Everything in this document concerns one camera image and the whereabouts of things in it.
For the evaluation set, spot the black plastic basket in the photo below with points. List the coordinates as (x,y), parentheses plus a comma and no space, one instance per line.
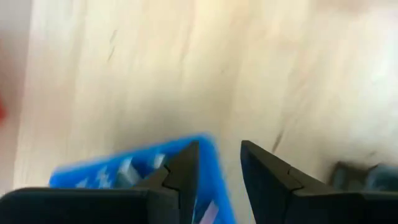
(348,174)

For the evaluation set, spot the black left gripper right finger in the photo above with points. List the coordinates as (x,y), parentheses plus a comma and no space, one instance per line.
(273,193)

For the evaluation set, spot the blue plastic basket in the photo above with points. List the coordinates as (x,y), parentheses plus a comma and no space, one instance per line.
(93,174)

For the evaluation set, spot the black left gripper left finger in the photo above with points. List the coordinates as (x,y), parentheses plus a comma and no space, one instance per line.
(174,202)

